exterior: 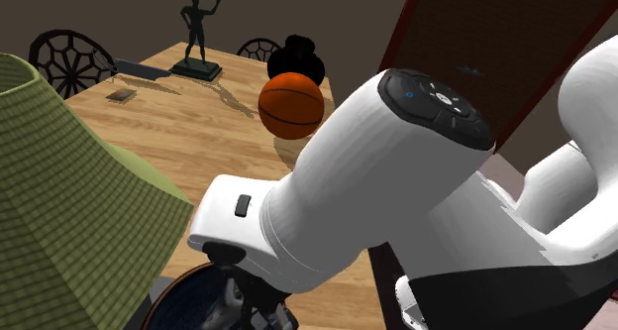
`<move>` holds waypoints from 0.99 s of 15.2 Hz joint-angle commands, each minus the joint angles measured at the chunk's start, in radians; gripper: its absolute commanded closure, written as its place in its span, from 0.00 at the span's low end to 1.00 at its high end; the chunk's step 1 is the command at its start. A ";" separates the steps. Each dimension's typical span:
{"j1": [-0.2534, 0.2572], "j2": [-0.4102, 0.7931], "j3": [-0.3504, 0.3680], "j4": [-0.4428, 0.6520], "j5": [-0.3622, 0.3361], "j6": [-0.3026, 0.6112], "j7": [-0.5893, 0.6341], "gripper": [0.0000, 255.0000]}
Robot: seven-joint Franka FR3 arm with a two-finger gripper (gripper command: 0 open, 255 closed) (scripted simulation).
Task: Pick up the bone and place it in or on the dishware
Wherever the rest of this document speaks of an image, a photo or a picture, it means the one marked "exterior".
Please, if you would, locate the dark robot stand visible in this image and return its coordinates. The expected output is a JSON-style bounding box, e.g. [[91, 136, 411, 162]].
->
[[367, 243, 413, 330]]

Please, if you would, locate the wooden table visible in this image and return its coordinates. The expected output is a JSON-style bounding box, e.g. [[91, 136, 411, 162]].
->
[[64, 41, 388, 330]]

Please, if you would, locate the orange basketball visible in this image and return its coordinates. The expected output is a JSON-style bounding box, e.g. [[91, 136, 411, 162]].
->
[[257, 71, 326, 141]]

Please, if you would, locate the green ribbed lampshade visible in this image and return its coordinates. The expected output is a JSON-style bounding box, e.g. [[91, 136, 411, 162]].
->
[[0, 53, 197, 330]]

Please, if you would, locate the black round vase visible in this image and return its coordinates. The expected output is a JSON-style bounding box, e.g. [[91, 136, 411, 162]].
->
[[266, 34, 327, 87]]

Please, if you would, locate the dark round-back web chair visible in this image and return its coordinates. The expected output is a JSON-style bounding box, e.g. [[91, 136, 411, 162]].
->
[[28, 28, 118, 101], [236, 37, 283, 64]]

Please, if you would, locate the grey kitchen knife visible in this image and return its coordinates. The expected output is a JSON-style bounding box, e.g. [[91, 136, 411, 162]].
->
[[93, 49, 173, 82]]

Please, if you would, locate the dark standing man statue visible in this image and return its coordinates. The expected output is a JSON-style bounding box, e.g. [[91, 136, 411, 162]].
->
[[168, 0, 224, 83]]

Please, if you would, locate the dark brown door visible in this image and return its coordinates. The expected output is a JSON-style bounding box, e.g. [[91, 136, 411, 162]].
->
[[377, 0, 618, 153]]

